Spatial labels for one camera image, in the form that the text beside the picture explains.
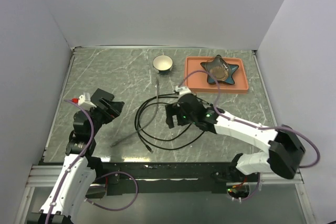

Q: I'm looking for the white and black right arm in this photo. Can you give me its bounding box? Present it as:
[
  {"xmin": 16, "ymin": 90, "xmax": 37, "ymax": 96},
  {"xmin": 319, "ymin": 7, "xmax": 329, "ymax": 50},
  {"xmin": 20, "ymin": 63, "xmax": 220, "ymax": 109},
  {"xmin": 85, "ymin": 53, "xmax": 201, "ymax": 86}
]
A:
[{"xmin": 165, "ymin": 93, "xmax": 306, "ymax": 182}]

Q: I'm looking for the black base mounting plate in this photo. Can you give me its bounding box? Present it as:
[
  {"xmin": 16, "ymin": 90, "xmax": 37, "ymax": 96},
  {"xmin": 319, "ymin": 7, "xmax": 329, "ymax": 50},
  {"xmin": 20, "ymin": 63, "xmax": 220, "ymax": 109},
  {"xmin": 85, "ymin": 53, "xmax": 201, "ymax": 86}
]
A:
[{"xmin": 39, "ymin": 155, "xmax": 260, "ymax": 196}]

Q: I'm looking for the salmon pink tray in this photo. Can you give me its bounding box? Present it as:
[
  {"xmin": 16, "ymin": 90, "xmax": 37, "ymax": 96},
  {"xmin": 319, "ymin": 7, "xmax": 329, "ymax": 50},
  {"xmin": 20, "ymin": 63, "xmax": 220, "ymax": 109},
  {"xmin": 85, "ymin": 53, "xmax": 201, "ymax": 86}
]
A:
[{"xmin": 184, "ymin": 56, "xmax": 249, "ymax": 94}]

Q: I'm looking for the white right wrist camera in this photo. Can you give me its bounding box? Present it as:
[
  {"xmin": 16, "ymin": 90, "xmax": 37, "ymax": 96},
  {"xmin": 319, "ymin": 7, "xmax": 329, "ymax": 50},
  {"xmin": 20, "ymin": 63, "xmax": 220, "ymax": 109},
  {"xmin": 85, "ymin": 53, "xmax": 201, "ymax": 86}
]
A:
[{"xmin": 174, "ymin": 86, "xmax": 192, "ymax": 98}]

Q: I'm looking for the black network switch box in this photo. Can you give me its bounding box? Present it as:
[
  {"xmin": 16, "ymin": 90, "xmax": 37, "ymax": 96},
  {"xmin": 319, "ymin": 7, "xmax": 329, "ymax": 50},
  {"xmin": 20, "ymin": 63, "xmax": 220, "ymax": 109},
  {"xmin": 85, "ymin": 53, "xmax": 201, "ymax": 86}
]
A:
[{"xmin": 90, "ymin": 88, "xmax": 114, "ymax": 106}]

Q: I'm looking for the clear glass bowl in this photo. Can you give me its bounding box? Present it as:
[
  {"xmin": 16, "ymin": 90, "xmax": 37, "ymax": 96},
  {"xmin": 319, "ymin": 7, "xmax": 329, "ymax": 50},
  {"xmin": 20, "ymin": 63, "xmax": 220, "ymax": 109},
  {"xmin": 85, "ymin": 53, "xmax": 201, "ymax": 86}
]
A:
[{"xmin": 205, "ymin": 55, "xmax": 230, "ymax": 81}]

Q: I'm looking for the aluminium frame rail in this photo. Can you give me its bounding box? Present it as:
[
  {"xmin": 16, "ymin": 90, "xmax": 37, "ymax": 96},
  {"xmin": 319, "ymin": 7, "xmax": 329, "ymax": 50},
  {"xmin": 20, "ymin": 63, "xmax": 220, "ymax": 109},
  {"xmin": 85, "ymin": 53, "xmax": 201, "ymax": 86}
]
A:
[{"xmin": 27, "ymin": 165, "xmax": 303, "ymax": 187}]

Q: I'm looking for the small white teal bowl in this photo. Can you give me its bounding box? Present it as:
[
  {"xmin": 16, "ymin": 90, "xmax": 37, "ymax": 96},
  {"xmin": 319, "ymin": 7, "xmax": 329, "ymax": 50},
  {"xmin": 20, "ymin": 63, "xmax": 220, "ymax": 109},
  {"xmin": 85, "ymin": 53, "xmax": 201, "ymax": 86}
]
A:
[{"xmin": 152, "ymin": 55, "xmax": 173, "ymax": 74}]

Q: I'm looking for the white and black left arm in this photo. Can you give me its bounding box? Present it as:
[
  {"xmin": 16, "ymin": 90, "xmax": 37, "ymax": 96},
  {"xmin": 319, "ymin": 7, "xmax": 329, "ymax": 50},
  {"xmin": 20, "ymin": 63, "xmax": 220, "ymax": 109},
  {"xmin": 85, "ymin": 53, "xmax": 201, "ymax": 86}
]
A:
[{"xmin": 27, "ymin": 94, "xmax": 124, "ymax": 223}]

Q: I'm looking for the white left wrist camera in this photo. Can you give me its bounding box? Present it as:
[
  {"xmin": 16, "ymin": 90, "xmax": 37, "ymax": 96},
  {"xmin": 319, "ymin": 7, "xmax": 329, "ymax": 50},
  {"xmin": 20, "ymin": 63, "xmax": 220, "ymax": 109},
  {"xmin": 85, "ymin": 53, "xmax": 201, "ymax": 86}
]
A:
[{"xmin": 71, "ymin": 92, "xmax": 97, "ymax": 110}]

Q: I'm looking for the dark blue star dish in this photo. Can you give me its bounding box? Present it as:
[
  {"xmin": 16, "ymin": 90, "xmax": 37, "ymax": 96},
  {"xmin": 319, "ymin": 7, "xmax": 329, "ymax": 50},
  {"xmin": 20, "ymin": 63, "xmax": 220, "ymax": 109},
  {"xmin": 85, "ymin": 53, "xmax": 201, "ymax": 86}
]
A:
[{"xmin": 200, "ymin": 61, "xmax": 239, "ymax": 85}]

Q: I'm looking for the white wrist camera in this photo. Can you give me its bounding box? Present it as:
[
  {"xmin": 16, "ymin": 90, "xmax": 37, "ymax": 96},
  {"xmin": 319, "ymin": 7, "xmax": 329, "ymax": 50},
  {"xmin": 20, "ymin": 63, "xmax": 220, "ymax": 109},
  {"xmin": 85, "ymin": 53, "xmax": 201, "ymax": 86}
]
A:
[
  {"xmin": 71, "ymin": 92, "xmax": 97, "ymax": 110},
  {"xmin": 174, "ymin": 86, "xmax": 192, "ymax": 98}
]

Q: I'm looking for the grey ethernet cable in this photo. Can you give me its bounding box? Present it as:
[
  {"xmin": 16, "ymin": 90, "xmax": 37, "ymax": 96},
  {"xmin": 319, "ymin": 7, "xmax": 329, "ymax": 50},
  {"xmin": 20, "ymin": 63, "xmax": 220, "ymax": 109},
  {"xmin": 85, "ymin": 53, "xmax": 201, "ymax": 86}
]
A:
[{"xmin": 110, "ymin": 77, "xmax": 160, "ymax": 148}]

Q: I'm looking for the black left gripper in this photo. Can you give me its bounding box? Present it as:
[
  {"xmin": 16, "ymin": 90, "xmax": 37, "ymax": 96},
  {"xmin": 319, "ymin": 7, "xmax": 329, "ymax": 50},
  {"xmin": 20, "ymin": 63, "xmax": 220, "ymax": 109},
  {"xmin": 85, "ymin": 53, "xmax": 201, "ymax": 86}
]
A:
[{"xmin": 87, "ymin": 97, "xmax": 124, "ymax": 137}]

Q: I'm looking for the black ethernet cable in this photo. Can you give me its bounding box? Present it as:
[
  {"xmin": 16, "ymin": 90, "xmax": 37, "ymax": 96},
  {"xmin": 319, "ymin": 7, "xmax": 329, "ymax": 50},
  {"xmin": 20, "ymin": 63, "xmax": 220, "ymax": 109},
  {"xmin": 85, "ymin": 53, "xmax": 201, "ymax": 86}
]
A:
[{"xmin": 134, "ymin": 93, "xmax": 214, "ymax": 154}]

